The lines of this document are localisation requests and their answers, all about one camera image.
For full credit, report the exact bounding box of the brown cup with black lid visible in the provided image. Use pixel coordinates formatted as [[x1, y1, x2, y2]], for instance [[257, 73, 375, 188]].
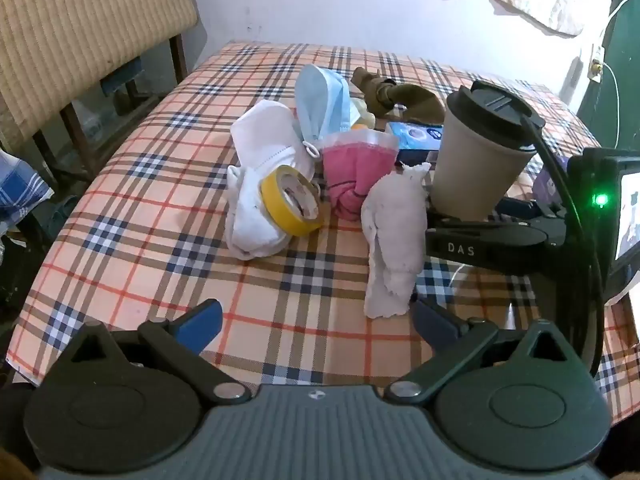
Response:
[[431, 80, 546, 221]]

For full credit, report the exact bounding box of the blue plaid cloth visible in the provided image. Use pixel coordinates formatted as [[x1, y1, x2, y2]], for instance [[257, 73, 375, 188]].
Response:
[[0, 150, 55, 236]]

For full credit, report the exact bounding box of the brown cloth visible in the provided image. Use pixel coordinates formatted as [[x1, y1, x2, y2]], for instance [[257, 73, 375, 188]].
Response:
[[350, 67, 446, 123]]

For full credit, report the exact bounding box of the white cable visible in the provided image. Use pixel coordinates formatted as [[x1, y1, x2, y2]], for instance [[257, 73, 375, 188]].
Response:
[[597, 0, 632, 146]]

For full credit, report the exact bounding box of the blue face mask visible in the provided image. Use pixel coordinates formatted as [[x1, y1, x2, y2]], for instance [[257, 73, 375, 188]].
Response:
[[294, 64, 353, 161]]

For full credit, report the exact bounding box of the wicker chair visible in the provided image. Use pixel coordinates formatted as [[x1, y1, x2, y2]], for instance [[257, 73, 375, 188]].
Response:
[[0, 0, 198, 186]]

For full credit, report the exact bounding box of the pink cloth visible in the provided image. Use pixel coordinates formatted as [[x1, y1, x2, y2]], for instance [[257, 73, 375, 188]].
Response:
[[320, 130, 401, 221]]

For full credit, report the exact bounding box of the purple bag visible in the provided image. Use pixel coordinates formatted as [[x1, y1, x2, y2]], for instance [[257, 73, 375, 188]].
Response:
[[532, 162, 568, 203]]

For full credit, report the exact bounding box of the black cable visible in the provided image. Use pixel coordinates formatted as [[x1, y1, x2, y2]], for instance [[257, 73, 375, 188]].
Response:
[[520, 114, 606, 378]]

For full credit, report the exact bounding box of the grey white rag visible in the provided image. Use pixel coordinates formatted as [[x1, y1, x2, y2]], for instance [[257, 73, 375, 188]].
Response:
[[361, 162, 432, 318]]

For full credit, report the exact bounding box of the green door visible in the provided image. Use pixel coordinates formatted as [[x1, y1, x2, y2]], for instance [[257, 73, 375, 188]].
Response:
[[575, 0, 640, 151]]

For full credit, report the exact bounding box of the blue tissue packet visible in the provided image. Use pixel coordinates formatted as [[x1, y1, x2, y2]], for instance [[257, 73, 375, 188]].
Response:
[[385, 121, 446, 166]]

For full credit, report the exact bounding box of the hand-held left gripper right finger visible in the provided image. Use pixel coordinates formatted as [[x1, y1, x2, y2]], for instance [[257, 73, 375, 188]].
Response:
[[384, 297, 593, 406]]

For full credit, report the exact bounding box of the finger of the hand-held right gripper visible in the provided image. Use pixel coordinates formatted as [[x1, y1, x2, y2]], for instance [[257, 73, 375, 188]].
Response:
[[492, 197, 569, 229], [425, 225, 603, 282]]

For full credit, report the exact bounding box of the cream crumpled cloth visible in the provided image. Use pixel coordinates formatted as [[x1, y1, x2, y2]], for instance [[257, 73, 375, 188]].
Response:
[[350, 97, 377, 131]]

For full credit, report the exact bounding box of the yellow tape roll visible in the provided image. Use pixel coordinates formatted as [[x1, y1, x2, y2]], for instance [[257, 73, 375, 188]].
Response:
[[259, 165, 323, 237]]

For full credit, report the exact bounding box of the white face mask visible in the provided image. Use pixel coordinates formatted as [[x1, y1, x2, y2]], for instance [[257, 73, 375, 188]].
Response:
[[227, 100, 316, 261]]

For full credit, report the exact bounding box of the plaid tablecloth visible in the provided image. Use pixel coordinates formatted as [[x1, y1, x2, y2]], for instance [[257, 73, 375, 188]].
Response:
[[5, 40, 640, 421]]

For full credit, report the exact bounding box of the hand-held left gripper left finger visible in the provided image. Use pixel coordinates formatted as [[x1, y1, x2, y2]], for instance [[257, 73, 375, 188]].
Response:
[[47, 299, 252, 407]]

